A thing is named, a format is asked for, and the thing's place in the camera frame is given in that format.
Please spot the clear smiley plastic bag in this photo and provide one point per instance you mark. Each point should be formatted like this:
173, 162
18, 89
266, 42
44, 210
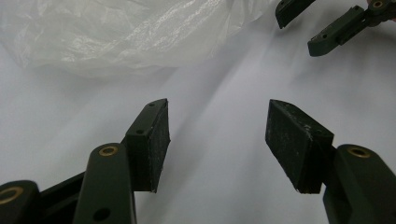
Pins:
109, 34

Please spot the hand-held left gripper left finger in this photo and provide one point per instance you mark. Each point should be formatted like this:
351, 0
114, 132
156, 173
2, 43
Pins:
146, 149

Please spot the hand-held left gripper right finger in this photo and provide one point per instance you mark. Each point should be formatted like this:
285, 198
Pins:
295, 146

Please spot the white table sheet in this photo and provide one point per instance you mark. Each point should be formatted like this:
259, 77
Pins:
218, 124

